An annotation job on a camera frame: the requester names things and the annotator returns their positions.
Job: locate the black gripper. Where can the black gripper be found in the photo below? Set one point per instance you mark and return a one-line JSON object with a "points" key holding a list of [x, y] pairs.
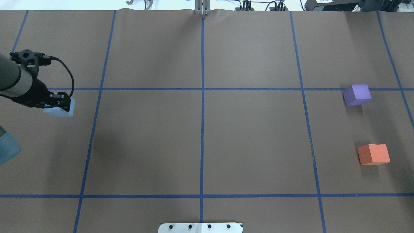
{"points": [[38, 92]]}

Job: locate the light blue foam block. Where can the light blue foam block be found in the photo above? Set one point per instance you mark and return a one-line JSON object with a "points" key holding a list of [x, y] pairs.
{"points": [[59, 112]]}

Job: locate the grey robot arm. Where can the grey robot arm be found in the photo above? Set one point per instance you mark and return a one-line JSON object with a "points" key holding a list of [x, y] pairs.
{"points": [[19, 82]]}

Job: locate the purple foam block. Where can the purple foam block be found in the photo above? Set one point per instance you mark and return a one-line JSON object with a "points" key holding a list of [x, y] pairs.
{"points": [[357, 95]]}

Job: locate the orange foam block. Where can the orange foam block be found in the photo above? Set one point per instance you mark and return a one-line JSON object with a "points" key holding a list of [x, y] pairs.
{"points": [[373, 154]]}

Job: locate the grey metal hook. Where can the grey metal hook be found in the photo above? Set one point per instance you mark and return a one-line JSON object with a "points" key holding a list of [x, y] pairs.
{"points": [[140, 4]]}

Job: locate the black equipment box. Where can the black equipment box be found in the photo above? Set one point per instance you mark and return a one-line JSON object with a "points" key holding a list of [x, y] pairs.
{"points": [[350, 5]]}

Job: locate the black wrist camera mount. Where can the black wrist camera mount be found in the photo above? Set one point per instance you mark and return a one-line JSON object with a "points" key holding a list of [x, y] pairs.
{"points": [[29, 58]]}

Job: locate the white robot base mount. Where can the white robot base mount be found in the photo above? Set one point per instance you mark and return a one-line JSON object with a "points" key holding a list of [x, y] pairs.
{"points": [[217, 227]]}

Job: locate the metal clamp bracket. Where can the metal clamp bracket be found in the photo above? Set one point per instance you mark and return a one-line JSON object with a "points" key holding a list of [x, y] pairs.
{"points": [[202, 7]]}

